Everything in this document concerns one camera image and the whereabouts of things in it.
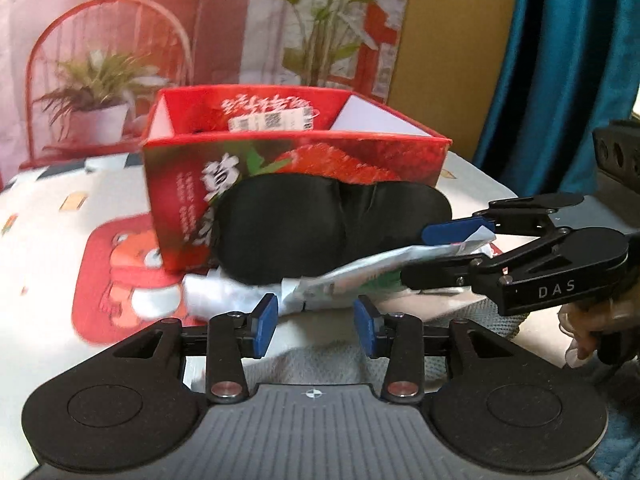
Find printed room scene backdrop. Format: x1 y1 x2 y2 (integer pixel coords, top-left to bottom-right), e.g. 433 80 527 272
0 0 416 181

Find blue-grey fuzzy cloth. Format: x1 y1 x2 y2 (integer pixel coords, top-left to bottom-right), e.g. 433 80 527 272
545 355 640 480

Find grey towel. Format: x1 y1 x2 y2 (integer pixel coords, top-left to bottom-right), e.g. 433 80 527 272
192 290 531 396

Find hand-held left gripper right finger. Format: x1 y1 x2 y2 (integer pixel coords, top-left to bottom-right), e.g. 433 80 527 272
352 296 508 405

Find yellow wooden board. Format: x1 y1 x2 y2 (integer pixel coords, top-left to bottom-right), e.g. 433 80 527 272
390 0 521 166

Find black eye mask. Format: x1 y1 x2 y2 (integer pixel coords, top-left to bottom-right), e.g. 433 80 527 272
212 175 453 286

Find silver plastic packet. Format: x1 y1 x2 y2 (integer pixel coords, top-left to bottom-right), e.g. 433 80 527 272
182 225 496 318

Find person's right hand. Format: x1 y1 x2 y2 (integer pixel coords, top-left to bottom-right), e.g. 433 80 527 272
559 295 640 367

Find blue curtain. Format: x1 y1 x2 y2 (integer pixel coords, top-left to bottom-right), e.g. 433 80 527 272
472 0 640 196

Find red cardboard box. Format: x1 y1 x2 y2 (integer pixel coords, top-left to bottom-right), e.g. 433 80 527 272
141 85 453 273

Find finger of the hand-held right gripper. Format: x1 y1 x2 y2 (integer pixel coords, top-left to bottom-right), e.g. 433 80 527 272
400 252 501 291
422 192 586 246

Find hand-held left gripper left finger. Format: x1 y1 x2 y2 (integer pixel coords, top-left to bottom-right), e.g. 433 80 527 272
117 294 279 405

